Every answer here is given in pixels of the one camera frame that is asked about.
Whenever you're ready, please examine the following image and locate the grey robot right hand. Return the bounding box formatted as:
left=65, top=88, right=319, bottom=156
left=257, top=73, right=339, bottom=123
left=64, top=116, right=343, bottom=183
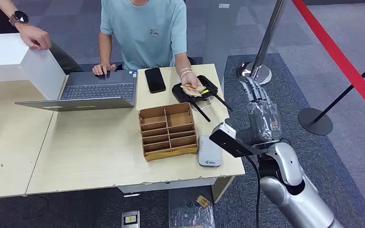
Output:
left=235, top=76, right=283, bottom=146

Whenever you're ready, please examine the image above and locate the person's left hand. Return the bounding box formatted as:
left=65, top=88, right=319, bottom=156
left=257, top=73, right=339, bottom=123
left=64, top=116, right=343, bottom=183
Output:
left=181, top=71, right=203, bottom=89

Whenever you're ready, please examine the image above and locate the person's right hand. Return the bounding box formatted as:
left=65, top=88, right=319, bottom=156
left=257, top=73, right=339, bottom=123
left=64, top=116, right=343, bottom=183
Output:
left=92, top=62, right=117, bottom=76

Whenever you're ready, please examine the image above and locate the person's hand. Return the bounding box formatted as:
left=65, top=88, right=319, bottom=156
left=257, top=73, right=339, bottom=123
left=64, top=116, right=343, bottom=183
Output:
left=17, top=24, right=52, bottom=50

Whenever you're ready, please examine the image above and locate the ID card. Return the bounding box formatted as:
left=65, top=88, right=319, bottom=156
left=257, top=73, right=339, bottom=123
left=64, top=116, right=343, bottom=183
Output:
left=180, top=83, right=207, bottom=97

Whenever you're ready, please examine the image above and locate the person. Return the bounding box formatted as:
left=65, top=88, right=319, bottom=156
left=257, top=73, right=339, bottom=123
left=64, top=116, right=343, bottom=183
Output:
left=92, top=0, right=203, bottom=89
left=0, top=0, right=83, bottom=75

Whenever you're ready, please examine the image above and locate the white card reader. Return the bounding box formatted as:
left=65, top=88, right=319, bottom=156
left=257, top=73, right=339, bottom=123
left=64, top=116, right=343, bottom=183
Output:
left=198, top=134, right=222, bottom=168

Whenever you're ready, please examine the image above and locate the black remote controller with antennas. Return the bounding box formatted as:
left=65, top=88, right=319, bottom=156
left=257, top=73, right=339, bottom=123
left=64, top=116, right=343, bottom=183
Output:
left=172, top=75, right=233, bottom=123

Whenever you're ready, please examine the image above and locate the grey laptop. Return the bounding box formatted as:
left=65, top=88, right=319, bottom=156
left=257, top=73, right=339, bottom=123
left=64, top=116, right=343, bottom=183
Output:
left=15, top=69, right=138, bottom=112

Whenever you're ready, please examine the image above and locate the dark wristwatch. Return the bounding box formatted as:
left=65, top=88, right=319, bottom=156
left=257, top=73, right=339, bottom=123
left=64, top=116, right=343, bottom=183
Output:
left=9, top=10, right=30, bottom=27

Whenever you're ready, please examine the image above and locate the white box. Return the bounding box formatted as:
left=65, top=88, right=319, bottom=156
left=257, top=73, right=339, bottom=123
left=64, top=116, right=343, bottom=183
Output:
left=0, top=33, right=67, bottom=101

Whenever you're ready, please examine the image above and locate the black smartphone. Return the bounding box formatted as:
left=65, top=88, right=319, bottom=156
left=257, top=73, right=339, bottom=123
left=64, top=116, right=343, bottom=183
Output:
left=144, top=67, right=167, bottom=94

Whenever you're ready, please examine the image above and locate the grey upright panel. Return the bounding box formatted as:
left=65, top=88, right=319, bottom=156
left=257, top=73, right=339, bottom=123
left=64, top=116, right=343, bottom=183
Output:
left=202, top=0, right=245, bottom=94

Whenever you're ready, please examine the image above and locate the wooden compartment organizer box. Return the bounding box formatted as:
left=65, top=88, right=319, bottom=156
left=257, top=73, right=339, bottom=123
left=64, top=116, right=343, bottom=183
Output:
left=137, top=102, right=199, bottom=162

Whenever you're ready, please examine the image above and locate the small brown floor item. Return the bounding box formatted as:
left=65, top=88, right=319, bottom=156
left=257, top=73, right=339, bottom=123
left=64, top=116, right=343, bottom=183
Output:
left=196, top=195, right=211, bottom=209

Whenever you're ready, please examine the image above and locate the red barrier belt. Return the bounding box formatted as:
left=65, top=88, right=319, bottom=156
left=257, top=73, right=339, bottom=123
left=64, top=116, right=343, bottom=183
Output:
left=292, top=0, right=365, bottom=124

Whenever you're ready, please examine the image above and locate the plastic covered floor panel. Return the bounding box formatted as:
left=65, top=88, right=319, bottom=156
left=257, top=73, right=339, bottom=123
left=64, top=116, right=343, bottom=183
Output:
left=168, top=185, right=216, bottom=228

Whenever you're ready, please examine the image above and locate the floor socket box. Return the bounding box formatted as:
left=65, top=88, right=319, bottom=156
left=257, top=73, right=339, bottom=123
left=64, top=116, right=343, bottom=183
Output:
left=121, top=210, right=140, bottom=228

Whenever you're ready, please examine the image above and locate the pink wrist bracelet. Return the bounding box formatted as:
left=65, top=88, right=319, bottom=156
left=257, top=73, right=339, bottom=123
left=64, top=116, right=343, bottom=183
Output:
left=178, top=67, right=193, bottom=79

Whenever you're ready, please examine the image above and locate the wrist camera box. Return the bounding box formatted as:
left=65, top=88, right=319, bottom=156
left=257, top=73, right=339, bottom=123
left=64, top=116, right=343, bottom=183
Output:
left=209, top=122, right=268, bottom=158

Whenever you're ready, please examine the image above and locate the black stanchion post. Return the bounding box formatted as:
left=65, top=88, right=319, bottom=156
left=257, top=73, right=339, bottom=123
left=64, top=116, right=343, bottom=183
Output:
left=298, top=53, right=365, bottom=136

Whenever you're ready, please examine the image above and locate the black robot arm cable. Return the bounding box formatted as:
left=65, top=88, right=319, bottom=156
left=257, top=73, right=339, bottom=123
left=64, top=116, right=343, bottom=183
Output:
left=245, top=155, right=262, bottom=228

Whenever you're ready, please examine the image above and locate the chrome stanchion post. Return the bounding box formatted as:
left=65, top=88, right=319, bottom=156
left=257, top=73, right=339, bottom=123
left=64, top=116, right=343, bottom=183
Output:
left=236, top=0, right=287, bottom=86

